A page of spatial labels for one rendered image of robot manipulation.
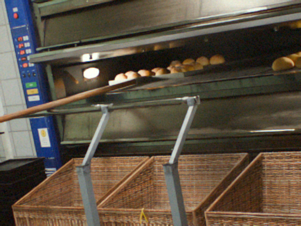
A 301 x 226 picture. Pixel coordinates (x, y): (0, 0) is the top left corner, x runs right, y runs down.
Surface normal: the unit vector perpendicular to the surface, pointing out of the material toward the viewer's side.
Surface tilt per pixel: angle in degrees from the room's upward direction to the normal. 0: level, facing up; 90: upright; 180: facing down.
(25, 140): 90
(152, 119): 70
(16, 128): 90
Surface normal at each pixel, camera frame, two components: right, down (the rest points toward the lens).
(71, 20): -0.65, -0.11
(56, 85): 0.76, -0.04
